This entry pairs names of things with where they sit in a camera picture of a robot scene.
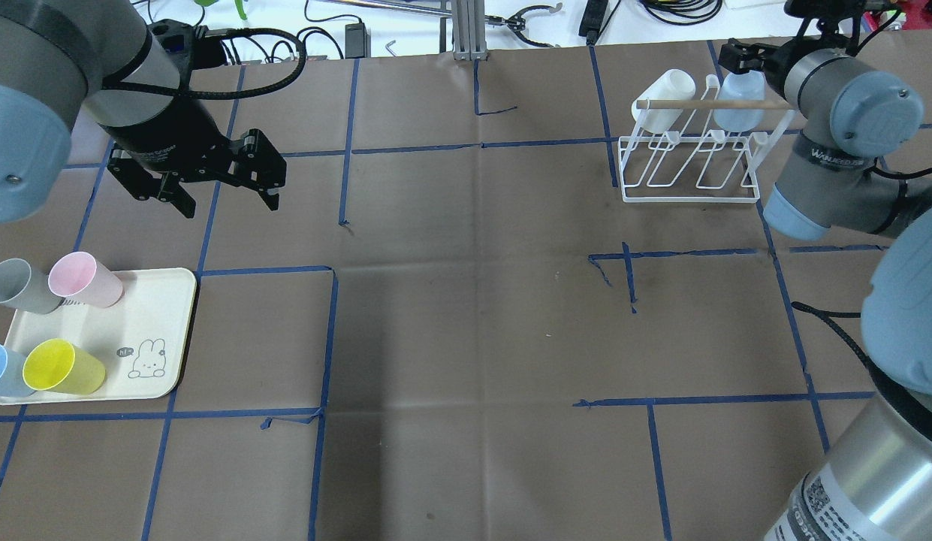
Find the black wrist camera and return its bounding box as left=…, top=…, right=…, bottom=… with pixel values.
left=783, top=1, right=865, bottom=38
left=146, top=20, right=228, bottom=74

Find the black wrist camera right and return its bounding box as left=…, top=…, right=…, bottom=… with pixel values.
left=783, top=1, right=865, bottom=38

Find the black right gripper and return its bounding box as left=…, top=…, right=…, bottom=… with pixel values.
left=717, top=38, right=796, bottom=79

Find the grey cup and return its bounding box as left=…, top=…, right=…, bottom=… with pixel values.
left=0, top=258, right=64, bottom=314

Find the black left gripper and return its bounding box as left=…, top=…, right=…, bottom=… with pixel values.
left=107, top=113, right=287, bottom=219

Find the light blue cup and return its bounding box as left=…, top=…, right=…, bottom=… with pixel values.
left=0, top=343, right=35, bottom=397
left=713, top=69, right=767, bottom=134

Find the white wire cup rack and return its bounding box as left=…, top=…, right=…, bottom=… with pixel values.
left=617, top=71, right=796, bottom=204

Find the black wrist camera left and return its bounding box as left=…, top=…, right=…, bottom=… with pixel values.
left=146, top=20, right=228, bottom=74

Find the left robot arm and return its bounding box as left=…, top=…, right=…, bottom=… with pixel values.
left=0, top=1, right=305, bottom=223

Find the yellow cup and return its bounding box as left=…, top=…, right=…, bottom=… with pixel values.
left=22, top=338, right=107, bottom=396

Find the cream serving tray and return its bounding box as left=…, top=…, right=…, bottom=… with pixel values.
left=0, top=267, right=198, bottom=407

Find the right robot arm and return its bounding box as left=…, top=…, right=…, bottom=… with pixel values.
left=719, top=35, right=932, bottom=540

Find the white cup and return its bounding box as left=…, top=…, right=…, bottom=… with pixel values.
left=631, top=68, right=696, bottom=134

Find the pink cup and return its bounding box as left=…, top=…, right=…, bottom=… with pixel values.
left=47, top=251, right=125, bottom=308

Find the black power adapter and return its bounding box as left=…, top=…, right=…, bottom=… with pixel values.
left=577, top=0, right=609, bottom=44

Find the coiled black cable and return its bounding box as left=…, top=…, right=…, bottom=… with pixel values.
left=638, top=0, right=725, bottom=25

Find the aluminium frame post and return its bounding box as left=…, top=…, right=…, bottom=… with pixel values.
left=449, top=0, right=487, bottom=61

